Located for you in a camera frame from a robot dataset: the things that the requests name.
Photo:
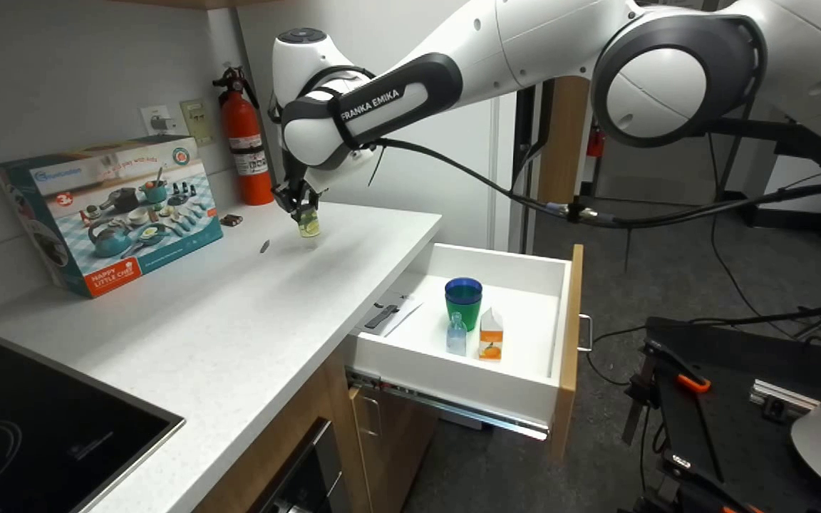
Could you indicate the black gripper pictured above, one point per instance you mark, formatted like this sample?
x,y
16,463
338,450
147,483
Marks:
x,y
297,197

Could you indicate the small yellow jar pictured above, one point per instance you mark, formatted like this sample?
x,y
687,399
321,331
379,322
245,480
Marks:
x,y
308,228

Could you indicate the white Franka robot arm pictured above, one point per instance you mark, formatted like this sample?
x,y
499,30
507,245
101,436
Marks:
x,y
525,46

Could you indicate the tiny dark object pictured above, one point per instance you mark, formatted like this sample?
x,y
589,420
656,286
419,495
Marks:
x,y
262,245

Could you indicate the small dark object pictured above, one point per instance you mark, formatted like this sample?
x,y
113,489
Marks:
x,y
232,219

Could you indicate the white drawer with wooden front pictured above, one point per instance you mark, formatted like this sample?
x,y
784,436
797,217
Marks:
x,y
525,322

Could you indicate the small red object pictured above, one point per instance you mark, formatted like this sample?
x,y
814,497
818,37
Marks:
x,y
593,143

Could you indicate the red fire extinguisher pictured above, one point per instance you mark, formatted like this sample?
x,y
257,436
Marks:
x,y
245,143

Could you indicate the blue and green stacked cups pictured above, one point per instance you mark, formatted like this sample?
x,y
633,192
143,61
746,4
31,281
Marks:
x,y
462,301

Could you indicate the teal cookware set box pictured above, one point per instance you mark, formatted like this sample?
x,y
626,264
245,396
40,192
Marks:
x,y
115,217

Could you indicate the small clear bottle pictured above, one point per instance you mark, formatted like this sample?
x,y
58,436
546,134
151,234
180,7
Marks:
x,y
458,341

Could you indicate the wooden oven surround panel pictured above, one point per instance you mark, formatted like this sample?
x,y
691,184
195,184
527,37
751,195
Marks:
x,y
277,416

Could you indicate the orange liquid bottle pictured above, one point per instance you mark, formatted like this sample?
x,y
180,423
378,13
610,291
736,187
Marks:
x,y
492,341

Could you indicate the wooden lower cabinet door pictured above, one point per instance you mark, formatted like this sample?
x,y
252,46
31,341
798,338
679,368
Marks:
x,y
391,446

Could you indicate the black induction cooktop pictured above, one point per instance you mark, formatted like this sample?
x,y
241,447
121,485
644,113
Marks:
x,y
29,436

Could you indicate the black robot cart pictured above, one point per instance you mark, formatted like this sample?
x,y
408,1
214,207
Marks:
x,y
741,436

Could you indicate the beige wall switch plate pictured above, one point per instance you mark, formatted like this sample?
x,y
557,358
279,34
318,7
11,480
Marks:
x,y
195,120

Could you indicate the white wall outlet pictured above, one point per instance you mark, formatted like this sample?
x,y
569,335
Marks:
x,y
158,120

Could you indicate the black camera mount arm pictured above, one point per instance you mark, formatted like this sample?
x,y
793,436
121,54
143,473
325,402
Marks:
x,y
798,143

